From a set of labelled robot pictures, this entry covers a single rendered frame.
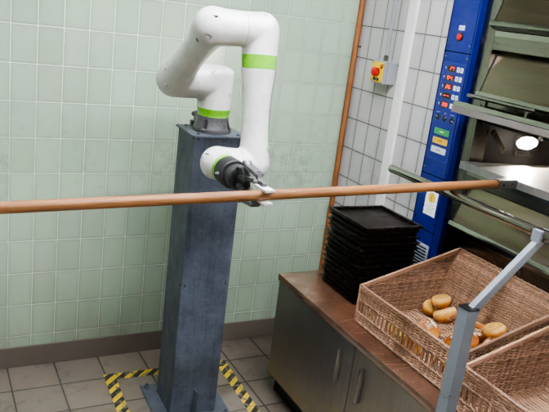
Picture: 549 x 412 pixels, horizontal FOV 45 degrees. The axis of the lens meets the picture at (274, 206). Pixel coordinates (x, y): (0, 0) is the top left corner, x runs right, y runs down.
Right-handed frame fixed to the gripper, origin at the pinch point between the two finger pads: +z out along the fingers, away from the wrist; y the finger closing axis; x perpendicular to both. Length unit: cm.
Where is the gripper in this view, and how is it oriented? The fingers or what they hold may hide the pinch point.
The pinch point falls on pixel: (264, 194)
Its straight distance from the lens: 188.3
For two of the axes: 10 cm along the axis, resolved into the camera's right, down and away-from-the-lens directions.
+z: 4.5, 3.1, -8.4
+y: -1.2, 9.5, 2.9
